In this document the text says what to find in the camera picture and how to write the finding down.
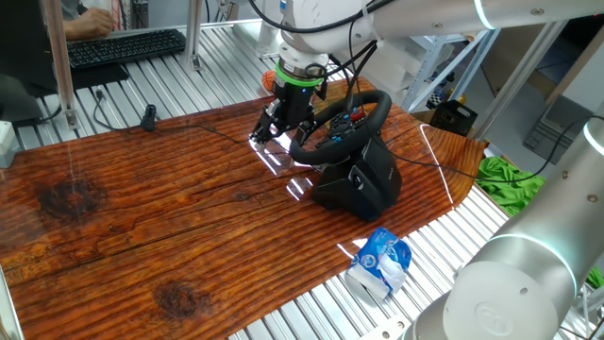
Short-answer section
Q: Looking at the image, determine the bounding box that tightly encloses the wood grain table mat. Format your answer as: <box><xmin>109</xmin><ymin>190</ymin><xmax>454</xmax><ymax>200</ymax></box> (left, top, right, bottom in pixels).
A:
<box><xmin>0</xmin><ymin>77</ymin><xmax>490</xmax><ymax>340</ymax></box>

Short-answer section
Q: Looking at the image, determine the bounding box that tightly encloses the blue tissue pack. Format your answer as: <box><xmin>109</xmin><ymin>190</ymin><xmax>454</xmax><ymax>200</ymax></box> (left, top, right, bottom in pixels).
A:
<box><xmin>346</xmin><ymin>226</ymin><xmax>413</xmax><ymax>301</ymax></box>

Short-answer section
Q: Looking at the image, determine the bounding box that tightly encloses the bare person hand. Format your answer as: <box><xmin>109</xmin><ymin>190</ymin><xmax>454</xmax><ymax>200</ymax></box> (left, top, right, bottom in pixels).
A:
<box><xmin>75</xmin><ymin>7</ymin><xmax>115</xmax><ymax>41</ymax></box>

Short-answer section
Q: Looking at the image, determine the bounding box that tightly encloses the white plastic box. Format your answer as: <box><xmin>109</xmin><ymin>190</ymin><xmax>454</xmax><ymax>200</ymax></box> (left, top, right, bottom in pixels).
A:
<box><xmin>0</xmin><ymin>121</ymin><xmax>22</xmax><ymax>169</ymax></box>

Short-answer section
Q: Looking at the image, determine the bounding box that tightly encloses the aluminium frame post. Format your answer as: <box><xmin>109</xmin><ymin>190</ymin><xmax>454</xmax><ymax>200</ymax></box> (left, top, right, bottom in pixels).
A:
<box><xmin>184</xmin><ymin>0</ymin><xmax>206</xmax><ymax>72</ymax></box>
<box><xmin>471</xmin><ymin>18</ymin><xmax>575</xmax><ymax>142</ymax></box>
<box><xmin>41</xmin><ymin>0</ymin><xmax>81</xmax><ymax>131</ymax></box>

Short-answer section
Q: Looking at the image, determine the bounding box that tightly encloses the white machine stand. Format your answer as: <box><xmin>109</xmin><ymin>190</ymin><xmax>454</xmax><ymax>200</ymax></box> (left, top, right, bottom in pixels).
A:
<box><xmin>231</xmin><ymin>0</ymin><xmax>284</xmax><ymax>60</ymax></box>

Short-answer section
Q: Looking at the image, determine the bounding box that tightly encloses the thin black wheel cable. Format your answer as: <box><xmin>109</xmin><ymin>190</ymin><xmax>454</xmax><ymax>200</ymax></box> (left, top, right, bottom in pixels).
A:
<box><xmin>92</xmin><ymin>87</ymin><xmax>294</xmax><ymax>157</ymax></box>

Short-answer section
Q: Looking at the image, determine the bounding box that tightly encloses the green cloth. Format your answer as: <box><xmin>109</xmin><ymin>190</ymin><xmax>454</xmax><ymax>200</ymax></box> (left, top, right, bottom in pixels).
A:
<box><xmin>474</xmin><ymin>155</ymin><xmax>604</xmax><ymax>290</ymax></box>

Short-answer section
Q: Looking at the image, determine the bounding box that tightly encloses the black computer keyboard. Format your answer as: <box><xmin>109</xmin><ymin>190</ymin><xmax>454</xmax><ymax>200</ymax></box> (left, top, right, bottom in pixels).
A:
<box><xmin>65</xmin><ymin>27</ymin><xmax>188</xmax><ymax>72</ymax></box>

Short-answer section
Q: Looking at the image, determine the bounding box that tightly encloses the black computer monitor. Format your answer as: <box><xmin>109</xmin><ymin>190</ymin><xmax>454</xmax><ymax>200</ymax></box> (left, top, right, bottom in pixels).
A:
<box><xmin>0</xmin><ymin>0</ymin><xmax>65</xmax><ymax>126</ymax></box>

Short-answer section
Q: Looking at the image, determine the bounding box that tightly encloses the white metal shelf rack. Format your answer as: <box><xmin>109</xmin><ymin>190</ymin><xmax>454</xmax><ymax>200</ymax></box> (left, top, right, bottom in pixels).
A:
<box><xmin>377</xmin><ymin>27</ymin><xmax>502</xmax><ymax>114</ymax></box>

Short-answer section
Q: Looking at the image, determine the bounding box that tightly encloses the brown cardboard panel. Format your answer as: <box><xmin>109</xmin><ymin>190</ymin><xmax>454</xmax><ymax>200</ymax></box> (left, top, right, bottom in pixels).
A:
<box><xmin>480</xmin><ymin>21</ymin><xmax>604</xmax><ymax>108</ymax></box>

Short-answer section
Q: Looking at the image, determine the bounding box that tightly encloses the black plastic crate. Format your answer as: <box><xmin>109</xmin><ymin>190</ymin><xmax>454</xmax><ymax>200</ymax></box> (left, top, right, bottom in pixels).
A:
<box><xmin>428</xmin><ymin>98</ymin><xmax>479</xmax><ymax>139</ymax></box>

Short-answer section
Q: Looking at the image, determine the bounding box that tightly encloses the black racing steering wheel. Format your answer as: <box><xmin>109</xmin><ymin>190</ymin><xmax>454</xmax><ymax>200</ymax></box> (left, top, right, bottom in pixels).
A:
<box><xmin>288</xmin><ymin>89</ymin><xmax>394</xmax><ymax>167</ymax></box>

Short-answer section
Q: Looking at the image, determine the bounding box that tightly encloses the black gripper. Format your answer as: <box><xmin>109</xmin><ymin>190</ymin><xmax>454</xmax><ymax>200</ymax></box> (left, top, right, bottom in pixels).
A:
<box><xmin>248</xmin><ymin>78</ymin><xmax>327</xmax><ymax>148</ymax></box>

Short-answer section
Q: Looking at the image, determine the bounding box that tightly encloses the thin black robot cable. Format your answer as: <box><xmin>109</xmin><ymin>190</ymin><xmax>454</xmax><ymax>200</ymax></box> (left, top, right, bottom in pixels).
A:
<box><xmin>325</xmin><ymin>18</ymin><xmax>586</xmax><ymax>185</ymax></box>

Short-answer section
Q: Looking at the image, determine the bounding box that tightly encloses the bare person forearm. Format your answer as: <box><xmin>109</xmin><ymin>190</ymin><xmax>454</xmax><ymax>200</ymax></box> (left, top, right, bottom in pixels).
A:
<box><xmin>63</xmin><ymin>17</ymin><xmax>81</xmax><ymax>42</ymax></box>

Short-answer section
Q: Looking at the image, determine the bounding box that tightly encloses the grey plastic tray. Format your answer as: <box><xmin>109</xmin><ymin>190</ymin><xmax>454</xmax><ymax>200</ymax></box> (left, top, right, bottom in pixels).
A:
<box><xmin>522</xmin><ymin>96</ymin><xmax>594</xmax><ymax>166</ymax></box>

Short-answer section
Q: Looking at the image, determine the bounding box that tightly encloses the black desk pad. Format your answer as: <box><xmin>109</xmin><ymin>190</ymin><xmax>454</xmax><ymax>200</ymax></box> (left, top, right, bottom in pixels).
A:
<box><xmin>70</xmin><ymin>62</ymin><xmax>130</xmax><ymax>92</ymax></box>

